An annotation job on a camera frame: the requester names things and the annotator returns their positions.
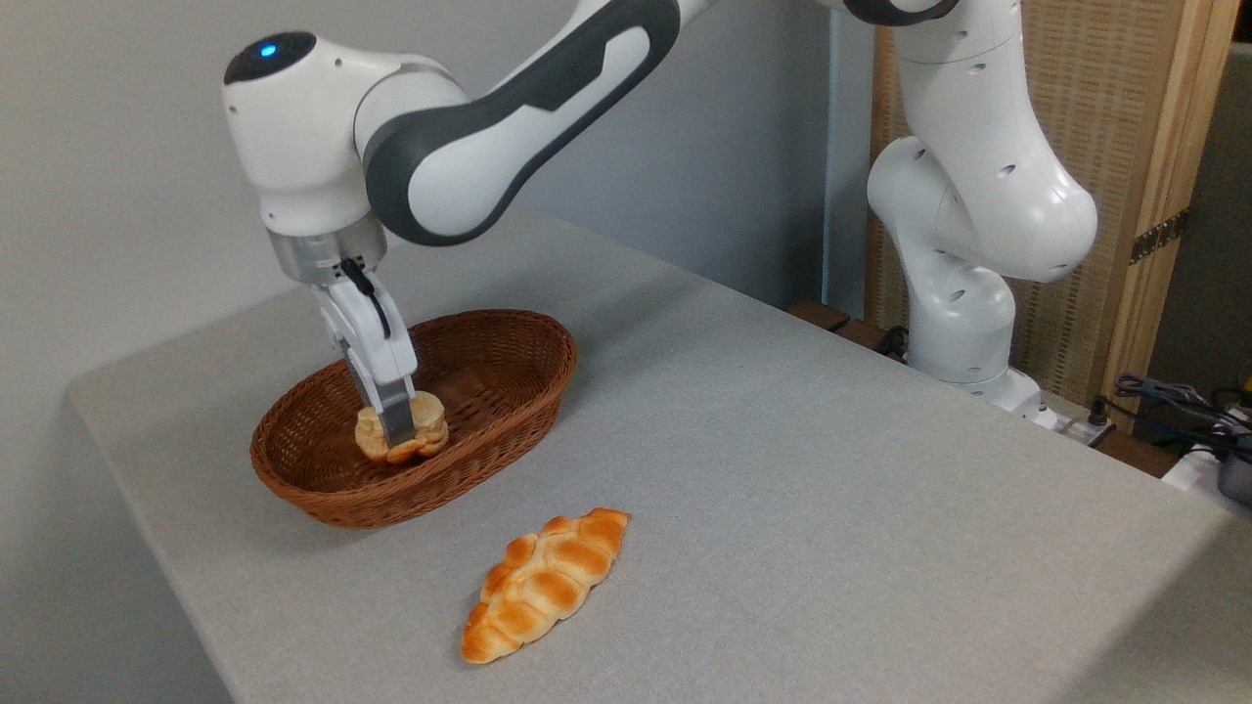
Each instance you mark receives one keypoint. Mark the dark wooden base board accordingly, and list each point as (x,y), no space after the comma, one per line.
(831,318)

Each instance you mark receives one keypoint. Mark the small pale round bread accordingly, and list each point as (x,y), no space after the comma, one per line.
(430,425)

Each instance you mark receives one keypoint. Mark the brown wicker basket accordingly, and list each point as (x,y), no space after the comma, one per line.
(489,391)

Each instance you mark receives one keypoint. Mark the wooden rattan folding screen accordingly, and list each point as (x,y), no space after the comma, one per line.
(1125,98)

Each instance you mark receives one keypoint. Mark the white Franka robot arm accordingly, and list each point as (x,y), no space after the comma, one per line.
(978,196)

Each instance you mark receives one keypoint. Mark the brass screen hinge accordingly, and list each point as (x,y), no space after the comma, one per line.
(1159,236)

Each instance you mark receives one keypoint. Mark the braided golden bread loaf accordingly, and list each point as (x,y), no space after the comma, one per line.
(548,587)

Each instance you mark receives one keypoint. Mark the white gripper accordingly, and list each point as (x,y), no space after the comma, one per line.
(367,337)

